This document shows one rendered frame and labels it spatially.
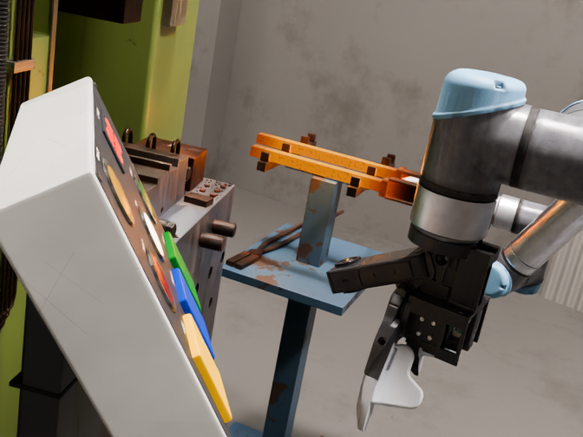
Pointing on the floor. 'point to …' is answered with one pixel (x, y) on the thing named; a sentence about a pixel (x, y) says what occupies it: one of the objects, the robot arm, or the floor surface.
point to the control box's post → (40, 375)
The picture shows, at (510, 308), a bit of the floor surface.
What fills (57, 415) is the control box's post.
